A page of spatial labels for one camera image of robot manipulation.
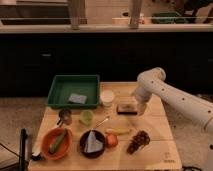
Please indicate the metal measuring cup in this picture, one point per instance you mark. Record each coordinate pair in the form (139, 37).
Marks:
(64, 117)

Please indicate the grey folded cloth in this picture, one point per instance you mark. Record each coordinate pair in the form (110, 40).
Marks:
(92, 143)

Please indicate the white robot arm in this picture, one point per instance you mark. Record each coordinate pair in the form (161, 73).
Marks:
(199, 110)

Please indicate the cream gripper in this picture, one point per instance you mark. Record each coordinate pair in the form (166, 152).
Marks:
(141, 108)

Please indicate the metal spoon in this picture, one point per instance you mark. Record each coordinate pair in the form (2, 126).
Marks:
(101, 122)

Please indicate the green plastic tray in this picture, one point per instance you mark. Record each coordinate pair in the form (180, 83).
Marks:
(63, 86)

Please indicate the dark bowl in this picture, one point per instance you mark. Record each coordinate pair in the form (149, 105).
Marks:
(83, 139)

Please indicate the green background bin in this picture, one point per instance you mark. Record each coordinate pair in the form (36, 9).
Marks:
(168, 18)

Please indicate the yellow banana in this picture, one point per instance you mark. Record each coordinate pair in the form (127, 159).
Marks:
(117, 131)

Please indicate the white paper cup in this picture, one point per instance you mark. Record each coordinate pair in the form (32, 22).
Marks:
(107, 97)

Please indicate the orange fruit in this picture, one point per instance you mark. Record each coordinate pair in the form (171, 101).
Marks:
(111, 140)

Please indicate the grey sponge in tray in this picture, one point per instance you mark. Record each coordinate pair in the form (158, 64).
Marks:
(77, 98)

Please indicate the brown crumb pile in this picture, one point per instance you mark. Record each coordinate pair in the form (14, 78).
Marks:
(141, 139)

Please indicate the black pole stand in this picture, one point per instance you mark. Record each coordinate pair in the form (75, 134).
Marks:
(23, 138)

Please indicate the orange bowl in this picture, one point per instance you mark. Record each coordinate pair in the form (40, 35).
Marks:
(49, 139)

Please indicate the green cucumber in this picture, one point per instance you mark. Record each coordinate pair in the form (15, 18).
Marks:
(53, 148)

